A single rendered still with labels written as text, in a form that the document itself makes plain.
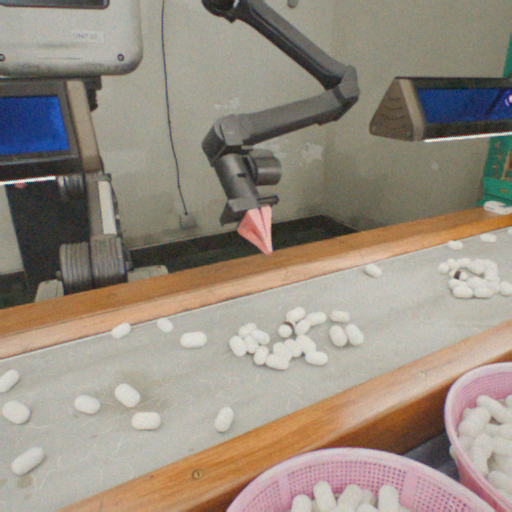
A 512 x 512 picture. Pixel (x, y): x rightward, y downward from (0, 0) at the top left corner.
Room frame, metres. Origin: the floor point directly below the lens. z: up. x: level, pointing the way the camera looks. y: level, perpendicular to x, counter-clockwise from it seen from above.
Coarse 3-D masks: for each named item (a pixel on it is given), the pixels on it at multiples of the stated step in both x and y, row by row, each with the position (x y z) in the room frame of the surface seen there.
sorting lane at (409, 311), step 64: (448, 256) 0.86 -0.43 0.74; (192, 320) 0.60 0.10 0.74; (256, 320) 0.60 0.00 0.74; (384, 320) 0.59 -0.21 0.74; (448, 320) 0.59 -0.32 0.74; (64, 384) 0.44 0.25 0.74; (128, 384) 0.44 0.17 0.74; (192, 384) 0.44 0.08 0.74; (256, 384) 0.44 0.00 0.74; (320, 384) 0.44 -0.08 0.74; (0, 448) 0.33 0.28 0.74; (64, 448) 0.33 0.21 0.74; (128, 448) 0.33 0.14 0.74; (192, 448) 0.33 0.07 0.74
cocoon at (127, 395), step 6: (126, 384) 0.41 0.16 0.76; (120, 390) 0.40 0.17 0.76; (126, 390) 0.40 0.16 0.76; (132, 390) 0.40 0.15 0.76; (120, 396) 0.40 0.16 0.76; (126, 396) 0.39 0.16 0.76; (132, 396) 0.40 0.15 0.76; (138, 396) 0.40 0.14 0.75; (126, 402) 0.39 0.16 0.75; (132, 402) 0.39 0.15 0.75; (138, 402) 0.40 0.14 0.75
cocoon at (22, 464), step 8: (32, 448) 0.32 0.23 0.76; (40, 448) 0.32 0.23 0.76; (24, 456) 0.31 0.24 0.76; (32, 456) 0.31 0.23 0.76; (40, 456) 0.31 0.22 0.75; (16, 464) 0.30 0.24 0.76; (24, 464) 0.30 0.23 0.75; (32, 464) 0.30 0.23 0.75; (16, 472) 0.29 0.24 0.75; (24, 472) 0.30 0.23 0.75
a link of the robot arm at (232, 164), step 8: (224, 160) 0.78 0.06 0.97; (232, 160) 0.78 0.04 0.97; (240, 160) 0.79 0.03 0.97; (248, 160) 0.82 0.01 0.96; (216, 168) 0.79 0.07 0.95; (224, 168) 0.77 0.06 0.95; (232, 168) 0.77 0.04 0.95; (240, 168) 0.77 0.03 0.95; (248, 168) 0.81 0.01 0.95; (224, 176) 0.77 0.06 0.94; (240, 176) 0.77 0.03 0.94
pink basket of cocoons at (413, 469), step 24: (312, 456) 0.30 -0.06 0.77; (336, 456) 0.30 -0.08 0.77; (360, 456) 0.30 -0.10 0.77; (384, 456) 0.30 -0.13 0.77; (264, 480) 0.27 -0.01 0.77; (288, 480) 0.28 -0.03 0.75; (312, 480) 0.29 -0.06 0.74; (336, 480) 0.30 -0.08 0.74; (384, 480) 0.29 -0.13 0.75; (408, 480) 0.28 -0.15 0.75; (432, 480) 0.28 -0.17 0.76; (240, 504) 0.25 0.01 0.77; (264, 504) 0.27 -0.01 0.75; (288, 504) 0.28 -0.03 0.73; (408, 504) 0.28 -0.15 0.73; (432, 504) 0.27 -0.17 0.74; (456, 504) 0.26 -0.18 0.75; (480, 504) 0.25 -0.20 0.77
